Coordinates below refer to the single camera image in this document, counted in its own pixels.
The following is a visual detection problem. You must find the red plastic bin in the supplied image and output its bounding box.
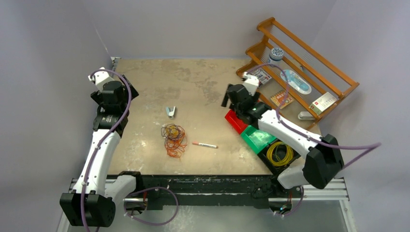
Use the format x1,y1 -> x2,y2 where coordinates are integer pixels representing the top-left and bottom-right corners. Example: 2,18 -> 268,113
225,109 -> 248,134

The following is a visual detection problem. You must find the green plastic bin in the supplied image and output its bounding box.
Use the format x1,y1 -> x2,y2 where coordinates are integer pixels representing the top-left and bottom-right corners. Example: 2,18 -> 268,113
240,125 -> 276,154

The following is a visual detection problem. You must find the cable bundle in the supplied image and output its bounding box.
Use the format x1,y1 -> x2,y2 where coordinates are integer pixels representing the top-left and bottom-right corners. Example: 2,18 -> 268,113
161,124 -> 189,160

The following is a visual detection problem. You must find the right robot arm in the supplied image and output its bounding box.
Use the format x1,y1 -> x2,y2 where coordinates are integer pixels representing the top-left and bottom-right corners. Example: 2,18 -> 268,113
221,84 -> 344,197

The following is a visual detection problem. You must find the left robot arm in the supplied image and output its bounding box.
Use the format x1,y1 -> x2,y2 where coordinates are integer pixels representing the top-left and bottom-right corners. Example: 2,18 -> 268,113
59,68 -> 144,232

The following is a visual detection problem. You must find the marker pen pack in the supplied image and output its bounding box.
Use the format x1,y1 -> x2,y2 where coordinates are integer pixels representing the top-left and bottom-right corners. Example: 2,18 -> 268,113
250,68 -> 272,86

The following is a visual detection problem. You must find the orange spiral notebook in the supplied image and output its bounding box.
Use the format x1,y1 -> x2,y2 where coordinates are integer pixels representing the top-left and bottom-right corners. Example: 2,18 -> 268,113
270,90 -> 294,109

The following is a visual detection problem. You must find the wooden shelf rack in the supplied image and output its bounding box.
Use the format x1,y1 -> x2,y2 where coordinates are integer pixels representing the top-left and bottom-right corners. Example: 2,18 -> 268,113
236,17 -> 359,130

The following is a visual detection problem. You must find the white round jar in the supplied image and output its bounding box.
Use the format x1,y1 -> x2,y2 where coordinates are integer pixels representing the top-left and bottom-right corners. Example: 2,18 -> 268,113
267,47 -> 285,66

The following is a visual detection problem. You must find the orange white marker pen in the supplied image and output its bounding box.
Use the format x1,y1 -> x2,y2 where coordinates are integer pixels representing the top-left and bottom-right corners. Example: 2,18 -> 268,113
192,142 -> 218,149

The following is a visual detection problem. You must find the blue blister pack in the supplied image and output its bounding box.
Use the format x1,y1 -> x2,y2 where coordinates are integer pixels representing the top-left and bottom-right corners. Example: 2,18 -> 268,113
280,70 -> 312,95

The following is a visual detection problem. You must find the white stapler on shelf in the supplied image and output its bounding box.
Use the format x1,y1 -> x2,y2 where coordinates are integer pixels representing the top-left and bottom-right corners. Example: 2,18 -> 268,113
297,111 -> 316,120

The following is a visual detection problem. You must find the white red box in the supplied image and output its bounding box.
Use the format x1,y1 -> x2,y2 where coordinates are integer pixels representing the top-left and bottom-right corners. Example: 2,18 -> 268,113
309,92 -> 337,115

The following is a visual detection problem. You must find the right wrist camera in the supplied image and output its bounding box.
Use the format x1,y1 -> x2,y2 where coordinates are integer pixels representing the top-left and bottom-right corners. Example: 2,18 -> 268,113
242,72 -> 260,96

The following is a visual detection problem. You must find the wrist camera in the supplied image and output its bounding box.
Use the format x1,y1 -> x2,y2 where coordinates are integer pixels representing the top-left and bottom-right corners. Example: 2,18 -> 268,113
88,67 -> 114,92
242,72 -> 260,96

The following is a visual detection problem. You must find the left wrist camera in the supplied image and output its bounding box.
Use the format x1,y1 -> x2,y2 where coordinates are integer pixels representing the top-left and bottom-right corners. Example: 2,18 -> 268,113
88,67 -> 114,92

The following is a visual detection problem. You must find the yellow cable coil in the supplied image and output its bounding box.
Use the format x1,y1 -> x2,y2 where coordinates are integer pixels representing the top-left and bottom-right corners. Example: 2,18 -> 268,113
266,141 -> 294,167

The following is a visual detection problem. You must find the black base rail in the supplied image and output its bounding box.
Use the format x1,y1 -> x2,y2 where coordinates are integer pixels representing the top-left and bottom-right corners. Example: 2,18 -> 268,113
123,174 -> 303,213

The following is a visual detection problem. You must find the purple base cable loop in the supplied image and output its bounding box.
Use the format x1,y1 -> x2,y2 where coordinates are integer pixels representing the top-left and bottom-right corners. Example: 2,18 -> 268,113
123,187 -> 179,227

